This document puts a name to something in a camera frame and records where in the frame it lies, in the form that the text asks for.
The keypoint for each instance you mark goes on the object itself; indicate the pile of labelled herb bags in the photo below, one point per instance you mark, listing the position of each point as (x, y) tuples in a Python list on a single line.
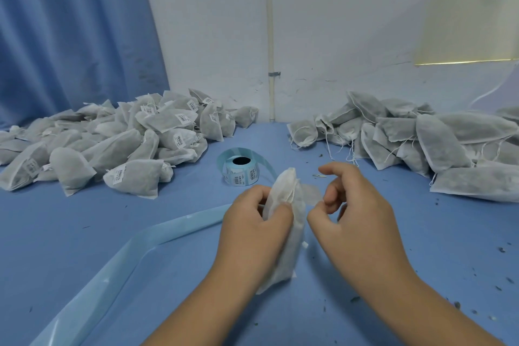
[(122, 143)]

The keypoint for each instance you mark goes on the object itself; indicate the grey pipe clamp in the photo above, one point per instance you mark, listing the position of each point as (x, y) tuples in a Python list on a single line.
[(274, 74)]

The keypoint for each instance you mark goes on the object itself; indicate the blue label roll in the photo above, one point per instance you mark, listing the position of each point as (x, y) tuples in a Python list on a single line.
[(240, 170)]

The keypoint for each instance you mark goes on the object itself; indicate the pile of unlabelled herb bags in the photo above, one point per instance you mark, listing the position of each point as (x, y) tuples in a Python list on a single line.
[(413, 139)]

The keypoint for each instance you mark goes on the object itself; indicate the person's left hand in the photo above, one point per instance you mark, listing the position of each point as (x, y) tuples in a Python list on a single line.
[(251, 240)]

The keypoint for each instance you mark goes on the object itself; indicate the white sachet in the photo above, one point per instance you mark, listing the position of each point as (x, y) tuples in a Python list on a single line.
[(285, 220)]

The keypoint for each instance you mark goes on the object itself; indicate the person's right hand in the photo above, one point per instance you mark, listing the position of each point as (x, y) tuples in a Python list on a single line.
[(361, 228)]

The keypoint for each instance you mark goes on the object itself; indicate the white wall pipe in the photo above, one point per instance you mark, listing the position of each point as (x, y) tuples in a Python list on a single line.
[(270, 25)]

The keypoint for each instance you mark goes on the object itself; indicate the blue curtain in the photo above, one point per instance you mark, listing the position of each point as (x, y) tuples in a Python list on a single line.
[(73, 29)]

